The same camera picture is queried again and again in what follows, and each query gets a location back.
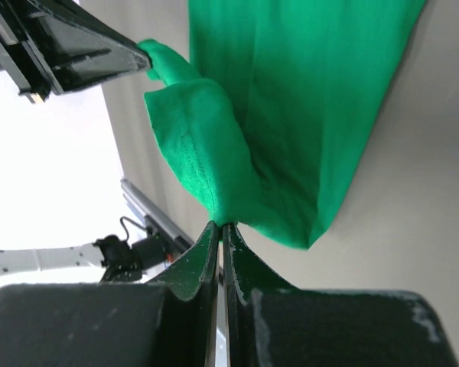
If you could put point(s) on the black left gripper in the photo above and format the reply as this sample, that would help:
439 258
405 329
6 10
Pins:
59 47

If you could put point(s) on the green t shirt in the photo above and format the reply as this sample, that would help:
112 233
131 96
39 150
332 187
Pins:
266 121

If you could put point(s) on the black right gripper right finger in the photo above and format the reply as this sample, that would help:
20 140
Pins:
270 322

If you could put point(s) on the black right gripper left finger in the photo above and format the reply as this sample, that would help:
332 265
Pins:
168 321

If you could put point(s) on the aluminium front frame rail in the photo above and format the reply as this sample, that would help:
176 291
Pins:
154 218

